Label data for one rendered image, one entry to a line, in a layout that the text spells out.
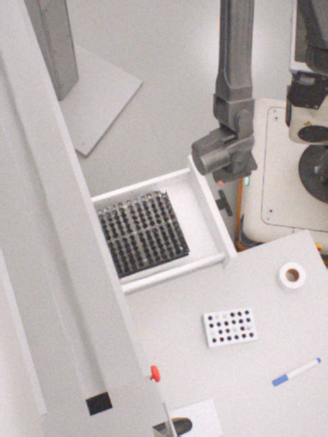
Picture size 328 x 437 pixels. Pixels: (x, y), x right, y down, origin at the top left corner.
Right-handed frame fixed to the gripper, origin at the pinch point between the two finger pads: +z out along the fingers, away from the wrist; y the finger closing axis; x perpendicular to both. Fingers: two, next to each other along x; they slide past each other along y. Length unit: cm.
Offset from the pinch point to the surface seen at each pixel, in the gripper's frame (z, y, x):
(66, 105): 95, 22, -92
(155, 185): 12.6, 13.9, -8.9
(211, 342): 20.5, 13.7, 32.6
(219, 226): 7.0, 4.0, 8.5
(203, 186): 6.9, 3.6, -2.5
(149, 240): 10.1, 20.6, 5.4
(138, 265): 10.3, 25.2, 10.3
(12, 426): -96, 43, 42
